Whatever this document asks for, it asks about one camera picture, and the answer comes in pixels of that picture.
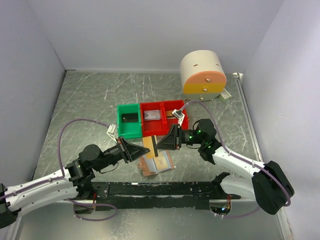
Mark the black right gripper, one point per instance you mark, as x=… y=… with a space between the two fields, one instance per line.
x=172 y=141

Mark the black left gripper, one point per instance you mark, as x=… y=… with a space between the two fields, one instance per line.
x=129 y=151

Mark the orange card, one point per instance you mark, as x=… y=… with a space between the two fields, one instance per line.
x=150 y=142

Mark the green plastic bin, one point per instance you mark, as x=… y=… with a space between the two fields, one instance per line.
x=131 y=130

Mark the brown leather card holder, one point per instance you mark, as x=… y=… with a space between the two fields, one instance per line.
x=154 y=166

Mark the red plastic bin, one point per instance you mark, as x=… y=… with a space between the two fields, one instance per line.
x=157 y=128
x=171 y=105

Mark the white round drawer cabinet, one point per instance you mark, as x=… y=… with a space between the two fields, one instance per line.
x=202 y=76

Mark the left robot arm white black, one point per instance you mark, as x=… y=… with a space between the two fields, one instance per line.
x=73 y=181

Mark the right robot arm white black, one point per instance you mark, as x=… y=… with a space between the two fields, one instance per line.
x=265 y=183

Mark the gold card in bin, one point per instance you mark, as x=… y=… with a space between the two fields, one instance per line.
x=169 y=114

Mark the black card in green bin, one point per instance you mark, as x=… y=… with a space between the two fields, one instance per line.
x=130 y=117

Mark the silver purple card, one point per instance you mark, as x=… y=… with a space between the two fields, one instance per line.
x=152 y=115

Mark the small white green box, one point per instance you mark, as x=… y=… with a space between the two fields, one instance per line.
x=225 y=95

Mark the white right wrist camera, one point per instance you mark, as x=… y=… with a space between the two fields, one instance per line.
x=179 y=115

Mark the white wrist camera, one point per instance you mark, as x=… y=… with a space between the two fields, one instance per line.
x=179 y=115
x=112 y=131

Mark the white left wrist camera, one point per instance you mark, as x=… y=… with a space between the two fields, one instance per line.
x=112 y=131

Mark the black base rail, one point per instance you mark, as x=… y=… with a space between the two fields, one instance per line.
x=149 y=195

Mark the white corner bracket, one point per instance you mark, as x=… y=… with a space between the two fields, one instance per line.
x=238 y=75

